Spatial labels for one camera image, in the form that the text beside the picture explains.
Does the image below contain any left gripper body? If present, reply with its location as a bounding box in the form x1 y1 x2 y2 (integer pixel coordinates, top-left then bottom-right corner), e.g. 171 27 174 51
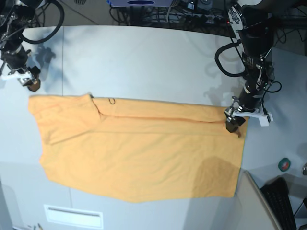
238 86 264 113

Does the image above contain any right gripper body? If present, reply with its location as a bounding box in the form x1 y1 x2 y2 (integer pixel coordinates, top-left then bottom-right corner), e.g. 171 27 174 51
1 45 28 73

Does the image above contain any orange t-shirt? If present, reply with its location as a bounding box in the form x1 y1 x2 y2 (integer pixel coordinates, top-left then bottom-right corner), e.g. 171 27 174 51
28 94 247 203

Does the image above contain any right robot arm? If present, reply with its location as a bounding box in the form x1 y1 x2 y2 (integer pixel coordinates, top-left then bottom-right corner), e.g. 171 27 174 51
0 0 65 92

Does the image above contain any green tape roll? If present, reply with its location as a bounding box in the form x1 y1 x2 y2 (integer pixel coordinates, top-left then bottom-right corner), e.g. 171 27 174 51
278 158 291 172

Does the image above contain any black keyboard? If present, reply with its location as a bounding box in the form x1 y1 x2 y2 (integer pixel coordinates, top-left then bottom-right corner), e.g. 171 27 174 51
260 177 296 230

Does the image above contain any metal knob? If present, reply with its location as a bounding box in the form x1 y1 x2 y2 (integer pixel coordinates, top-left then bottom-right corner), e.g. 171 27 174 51
302 163 307 176

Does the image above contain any white partition panel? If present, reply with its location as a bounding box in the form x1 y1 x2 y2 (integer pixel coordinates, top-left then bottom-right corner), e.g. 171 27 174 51
235 171 281 230

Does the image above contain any white cable slot cover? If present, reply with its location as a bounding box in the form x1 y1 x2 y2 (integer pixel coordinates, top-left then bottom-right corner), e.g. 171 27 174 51
44 204 104 230

